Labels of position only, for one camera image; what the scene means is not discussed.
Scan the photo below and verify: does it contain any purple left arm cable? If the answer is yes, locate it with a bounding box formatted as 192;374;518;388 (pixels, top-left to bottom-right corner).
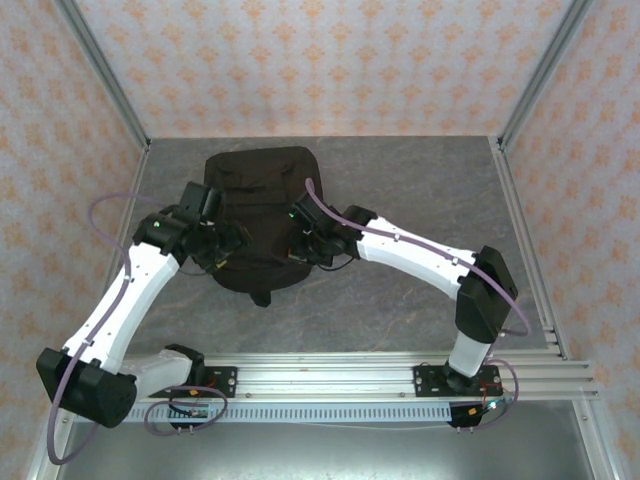
47;193;229;466

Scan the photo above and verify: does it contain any aluminium corner post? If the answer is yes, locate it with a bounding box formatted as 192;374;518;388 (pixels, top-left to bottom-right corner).
54;0;151;151
499;0;596;151

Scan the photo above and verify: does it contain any aluminium side rail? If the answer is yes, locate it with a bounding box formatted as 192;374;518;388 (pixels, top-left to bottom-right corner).
492;137;571;361
79;144;151;361

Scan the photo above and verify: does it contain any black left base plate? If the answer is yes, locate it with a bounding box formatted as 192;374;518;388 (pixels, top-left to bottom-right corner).
147;366;239;400

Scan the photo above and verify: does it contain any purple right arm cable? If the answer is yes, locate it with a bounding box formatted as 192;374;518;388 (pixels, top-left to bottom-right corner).
304;177;531;434

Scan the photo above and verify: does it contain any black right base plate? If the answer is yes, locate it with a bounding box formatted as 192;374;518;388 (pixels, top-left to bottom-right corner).
413;364;504;399

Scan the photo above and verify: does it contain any aluminium mounting rail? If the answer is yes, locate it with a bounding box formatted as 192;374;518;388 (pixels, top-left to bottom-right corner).
52;352;601;401

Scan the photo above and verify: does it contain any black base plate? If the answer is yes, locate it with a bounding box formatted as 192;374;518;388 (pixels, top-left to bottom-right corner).
147;366;239;400
413;364;504;399

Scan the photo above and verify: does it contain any slotted grey cable duct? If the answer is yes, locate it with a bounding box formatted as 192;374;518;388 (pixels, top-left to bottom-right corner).
74;403;454;424

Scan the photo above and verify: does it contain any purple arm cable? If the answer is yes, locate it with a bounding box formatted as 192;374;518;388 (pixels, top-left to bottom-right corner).
304;177;531;434
47;193;229;466

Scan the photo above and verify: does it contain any black backpack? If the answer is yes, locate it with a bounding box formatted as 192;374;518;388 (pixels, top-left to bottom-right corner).
203;145;321;307

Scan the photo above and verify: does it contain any grey metal lower shelf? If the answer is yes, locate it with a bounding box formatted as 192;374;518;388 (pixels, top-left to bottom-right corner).
29;399;621;480

